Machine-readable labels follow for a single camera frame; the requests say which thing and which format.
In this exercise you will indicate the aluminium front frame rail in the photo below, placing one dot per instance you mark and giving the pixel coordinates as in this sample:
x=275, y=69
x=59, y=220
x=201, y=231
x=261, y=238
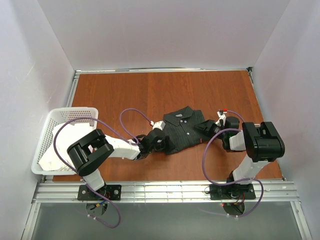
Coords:
x=273, y=190

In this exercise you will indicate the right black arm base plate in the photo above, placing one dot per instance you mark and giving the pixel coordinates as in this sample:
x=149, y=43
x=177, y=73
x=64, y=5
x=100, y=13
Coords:
x=232, y=192

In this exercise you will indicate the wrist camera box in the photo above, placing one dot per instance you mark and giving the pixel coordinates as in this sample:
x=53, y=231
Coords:
x=158, y=127
x=228, y=119

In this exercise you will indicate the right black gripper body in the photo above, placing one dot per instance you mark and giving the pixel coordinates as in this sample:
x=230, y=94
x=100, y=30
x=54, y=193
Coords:
x=210, y=127

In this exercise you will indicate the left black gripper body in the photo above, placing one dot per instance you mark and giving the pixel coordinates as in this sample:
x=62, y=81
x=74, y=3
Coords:
x=161, y=139

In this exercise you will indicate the dark pinstriped long sleeve shirt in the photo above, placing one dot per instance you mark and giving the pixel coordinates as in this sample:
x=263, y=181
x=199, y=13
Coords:
x=179, y=128

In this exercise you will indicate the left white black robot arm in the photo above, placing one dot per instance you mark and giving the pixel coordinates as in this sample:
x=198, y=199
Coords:
x=88, y=153

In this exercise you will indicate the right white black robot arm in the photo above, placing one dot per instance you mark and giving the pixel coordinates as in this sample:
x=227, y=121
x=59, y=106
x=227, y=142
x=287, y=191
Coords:
x=262, y=144

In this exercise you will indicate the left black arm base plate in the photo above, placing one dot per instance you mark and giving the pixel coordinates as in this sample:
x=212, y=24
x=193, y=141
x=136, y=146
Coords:
x=111, y=192

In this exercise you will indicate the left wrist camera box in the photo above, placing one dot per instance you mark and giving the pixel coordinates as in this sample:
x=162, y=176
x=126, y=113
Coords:
x=158, y=127

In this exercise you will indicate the white shirt in basket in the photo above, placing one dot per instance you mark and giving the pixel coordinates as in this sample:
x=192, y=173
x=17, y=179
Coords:
x=68, y=135

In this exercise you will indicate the white plastic laundry basket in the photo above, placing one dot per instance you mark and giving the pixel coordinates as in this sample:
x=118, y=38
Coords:
x=56, y=117

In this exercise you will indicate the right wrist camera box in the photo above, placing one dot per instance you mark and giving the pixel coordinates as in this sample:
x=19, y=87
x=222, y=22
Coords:
x=228, y=119

